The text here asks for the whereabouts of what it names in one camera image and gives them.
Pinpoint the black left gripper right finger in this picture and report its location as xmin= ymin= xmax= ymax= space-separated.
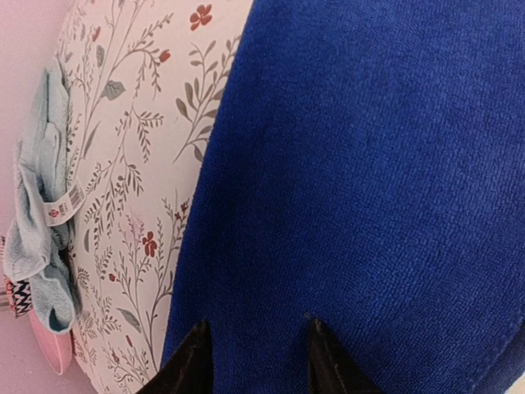
xmin=308 ymin=318 xmax=381 ymax=394

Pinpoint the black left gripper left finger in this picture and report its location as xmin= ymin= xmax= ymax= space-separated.
xmin=137 ymin=321 xmax=213 ymax=394

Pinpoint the dark blue towel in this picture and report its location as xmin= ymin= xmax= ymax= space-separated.
xmin=162 ymin=1 xmax=524 ymax=393

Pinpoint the pink plate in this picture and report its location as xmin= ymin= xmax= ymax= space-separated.
xmin=29 ymin=310 xmax=73 ymax=376

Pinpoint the light blue towel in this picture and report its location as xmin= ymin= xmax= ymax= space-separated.
xmin=3 ymin=59 xmax=78 ymax=335

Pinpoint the floral tablecloth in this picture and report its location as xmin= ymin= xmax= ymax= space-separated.
xmin=57 ymin=0 xmax=251 ymax=393

